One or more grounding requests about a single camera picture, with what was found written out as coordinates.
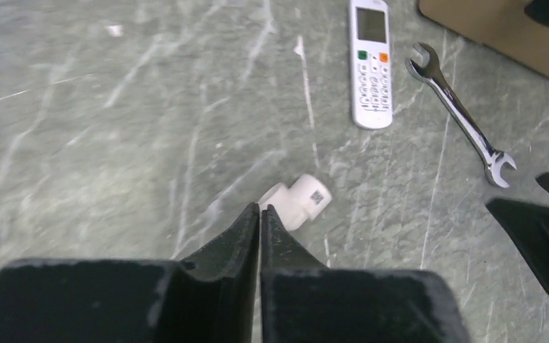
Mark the tan plastic toolbox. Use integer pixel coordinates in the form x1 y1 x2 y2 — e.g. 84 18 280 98
417 1 549 78

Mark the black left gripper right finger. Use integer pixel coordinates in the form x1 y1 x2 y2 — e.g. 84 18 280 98
260 206 471 342

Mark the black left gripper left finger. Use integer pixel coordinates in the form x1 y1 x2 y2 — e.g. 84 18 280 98
0 203 259 342

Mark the white remote control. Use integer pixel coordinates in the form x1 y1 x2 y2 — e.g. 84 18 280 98
348 0 393 130

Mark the white plastic pipe elbow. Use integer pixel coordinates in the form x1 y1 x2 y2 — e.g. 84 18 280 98
258 174 332 232

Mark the silver open-end wrench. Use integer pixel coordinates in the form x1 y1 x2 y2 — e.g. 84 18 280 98
405 42 517 189

